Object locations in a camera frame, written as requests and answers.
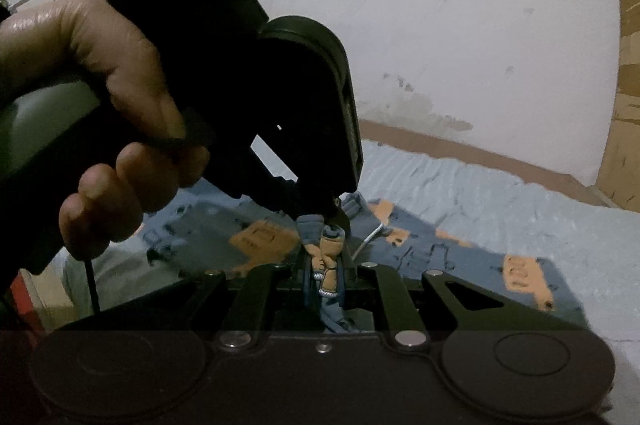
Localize blue orange patterned pants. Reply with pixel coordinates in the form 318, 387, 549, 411
141, 180, 587, 327

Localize person's left hand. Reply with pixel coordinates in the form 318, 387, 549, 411
1, 0, 209, 261

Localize light blue quilted bedspread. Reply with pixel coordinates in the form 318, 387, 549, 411
92, 142, 639, 424

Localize plywood board panel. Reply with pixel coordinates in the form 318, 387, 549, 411
597, 0, 639, 211

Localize red object beside bed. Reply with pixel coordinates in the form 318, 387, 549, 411
11, 270, 47, 335

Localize brown wooden bed frame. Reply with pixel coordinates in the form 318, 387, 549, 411
359, 119, 606, 206

